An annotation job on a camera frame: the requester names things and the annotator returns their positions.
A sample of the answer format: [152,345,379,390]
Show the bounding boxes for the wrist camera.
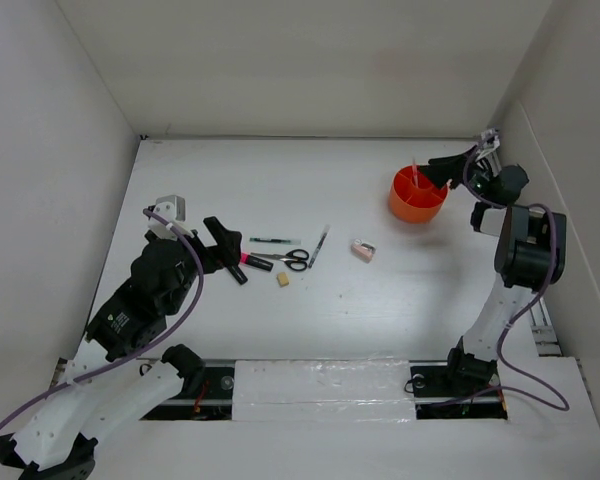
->
[148,195,189,239]
[476,128,500,161]

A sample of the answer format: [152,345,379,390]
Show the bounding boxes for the green gel pen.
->
[249,237,302,245]

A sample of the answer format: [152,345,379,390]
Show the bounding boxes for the blue capped black highlighter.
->
[225,265,248,285]

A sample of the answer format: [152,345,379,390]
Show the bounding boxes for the black gel pen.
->
[307,224,330,269]

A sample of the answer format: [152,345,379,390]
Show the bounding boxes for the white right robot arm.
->
[405,146,566,398]

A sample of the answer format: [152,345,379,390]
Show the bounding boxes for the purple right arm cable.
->
[462,144,571,412]

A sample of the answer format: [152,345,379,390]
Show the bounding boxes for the pink pencil sharpener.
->
[350,238,376,263]

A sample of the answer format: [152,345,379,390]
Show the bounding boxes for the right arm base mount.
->
[403,346,508,420]

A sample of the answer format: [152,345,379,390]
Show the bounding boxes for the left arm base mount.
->
[142,344,236,421]

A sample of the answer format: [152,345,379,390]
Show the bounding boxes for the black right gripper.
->
[417,144,494,202]

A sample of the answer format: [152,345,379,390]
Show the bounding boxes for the red translucent highlighter pen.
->
[411,157,420,189]

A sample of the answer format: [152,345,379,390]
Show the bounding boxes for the aluminium rail right side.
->
[488,133,557,346]

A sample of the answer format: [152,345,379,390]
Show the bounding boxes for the orange round compartment container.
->
[388,166,449,224]

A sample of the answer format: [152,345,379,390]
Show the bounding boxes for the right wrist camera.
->
[476,128,500,161]

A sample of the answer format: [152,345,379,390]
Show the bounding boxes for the black handled scissors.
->
[252,249,310,272]

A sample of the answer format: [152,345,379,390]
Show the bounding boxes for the tan eraser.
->
[276,272,289,287]

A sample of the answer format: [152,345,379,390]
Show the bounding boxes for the front metal rail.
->
[124,355,481,416]

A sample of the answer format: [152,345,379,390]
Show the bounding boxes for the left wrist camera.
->
[148,195,189,239]

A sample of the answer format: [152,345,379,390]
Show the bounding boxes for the pink capped black highlighter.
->
[240,252,274,272]

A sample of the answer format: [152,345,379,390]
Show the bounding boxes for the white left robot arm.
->
[0,211,245,479]

